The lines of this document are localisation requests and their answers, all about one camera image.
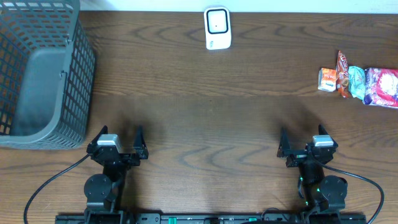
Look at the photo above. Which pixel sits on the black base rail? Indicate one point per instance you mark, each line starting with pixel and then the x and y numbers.
pixel 156 218

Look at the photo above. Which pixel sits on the teal snack wrapper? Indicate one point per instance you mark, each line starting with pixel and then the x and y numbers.
pixel 357 82

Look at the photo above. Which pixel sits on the grey plastic mesh basket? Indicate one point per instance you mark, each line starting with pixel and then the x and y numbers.
pixel 47 75

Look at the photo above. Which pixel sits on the orange red snack sachet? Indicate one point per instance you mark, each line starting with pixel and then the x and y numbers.
pixel 342 75

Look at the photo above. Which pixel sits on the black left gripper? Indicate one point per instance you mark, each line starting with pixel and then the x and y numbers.
pixel 121 156

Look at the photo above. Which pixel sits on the white barcode scanner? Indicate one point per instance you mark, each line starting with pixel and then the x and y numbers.
pixel 217 28

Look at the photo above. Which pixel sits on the red purple snack packet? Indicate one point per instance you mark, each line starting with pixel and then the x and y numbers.
pixel 381 87

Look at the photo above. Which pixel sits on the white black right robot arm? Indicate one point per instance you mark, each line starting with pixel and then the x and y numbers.
pixel 323 193

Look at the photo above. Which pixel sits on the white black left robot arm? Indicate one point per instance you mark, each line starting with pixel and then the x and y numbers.
pixel 103 191

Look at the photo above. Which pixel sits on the small orange carton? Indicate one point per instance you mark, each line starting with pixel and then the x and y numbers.
pixel 327 79

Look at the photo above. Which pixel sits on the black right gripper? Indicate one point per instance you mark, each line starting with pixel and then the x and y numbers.
pixel 285 150

